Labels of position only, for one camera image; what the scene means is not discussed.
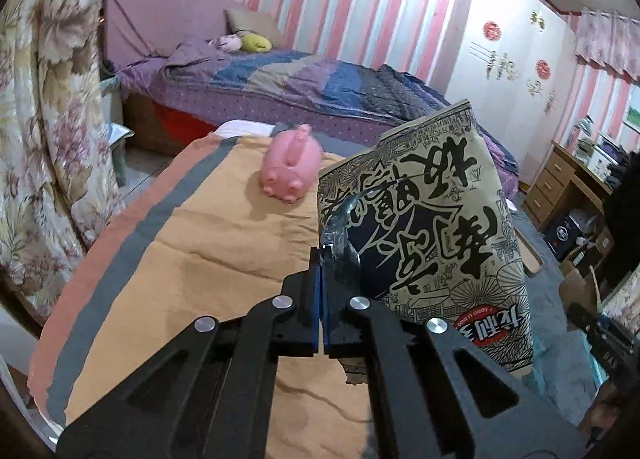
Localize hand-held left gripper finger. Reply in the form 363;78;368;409
320;244;586;459
55;246;321;459

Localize tan printed snack bag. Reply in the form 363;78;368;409
317;99;532;385

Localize cardboard box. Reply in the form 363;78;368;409
559;266;603;315

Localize black printed box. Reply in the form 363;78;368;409
544;210;593;262

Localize orange grey teal striped blanket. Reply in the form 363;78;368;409
27;119;616;459

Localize dark clothing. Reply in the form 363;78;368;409
602;152;640;290

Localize pink piggy bank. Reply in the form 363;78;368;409
261;123;323;202

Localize wooden desk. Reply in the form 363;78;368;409
522;139;616;260

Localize desk lamp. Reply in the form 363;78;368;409
567;115;596;152

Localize purple blue striped quilt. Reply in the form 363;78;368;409
117;42;518;190

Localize yellow green plush toy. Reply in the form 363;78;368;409
239;32;273;52

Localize pink plush toy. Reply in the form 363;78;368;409
209;33;243;51

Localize tan pillow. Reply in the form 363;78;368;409
225;8;286;47

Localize pink floral valance curtain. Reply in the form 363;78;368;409
575;6;640;85

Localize purple bed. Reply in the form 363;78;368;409
102;0;521;200

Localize white wardrobe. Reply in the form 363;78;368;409
445;0;578;185

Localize small wall picture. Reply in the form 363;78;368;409
622;84;640;132

